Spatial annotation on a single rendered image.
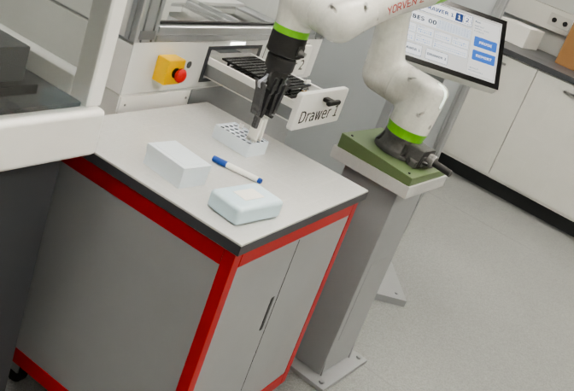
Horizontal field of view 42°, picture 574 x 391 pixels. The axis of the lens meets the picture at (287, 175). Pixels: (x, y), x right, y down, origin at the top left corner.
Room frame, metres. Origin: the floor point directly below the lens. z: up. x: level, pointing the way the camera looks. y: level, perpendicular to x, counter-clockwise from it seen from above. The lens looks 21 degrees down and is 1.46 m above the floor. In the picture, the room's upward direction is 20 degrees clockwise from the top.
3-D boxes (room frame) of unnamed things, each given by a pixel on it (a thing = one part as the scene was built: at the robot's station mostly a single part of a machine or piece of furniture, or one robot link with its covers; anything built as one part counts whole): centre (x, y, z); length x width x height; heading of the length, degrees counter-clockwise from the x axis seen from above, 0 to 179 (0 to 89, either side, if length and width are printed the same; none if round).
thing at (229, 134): (1.90, 0.15, 0.78); 0.12 x 0.08 x 0.04; 61
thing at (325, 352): (2.25, -0.29, 0.38); 0.30 x 0.30 x 0.76; 61
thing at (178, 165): (1.57, 0.24, 0.79); 0.13 x 0.09 x 0.05; 57
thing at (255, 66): (2.21, 0.16, 0.87); 0.22 x 0.18 x 0.06; 65
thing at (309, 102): (2.13, -0.02, 0.87); 0.29 x 0.02 x 0.11; 155
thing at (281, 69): (1.87, 0.11, 1.00); 0.08 x 0.07 x 0.09; 151
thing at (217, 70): (2.22, 0.17, 0.86); 0.40 x 0.26 x 0.06; 65
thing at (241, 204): (1.51, 0.06, 0.78); 0.15 x 0.10 x 0.04; 147
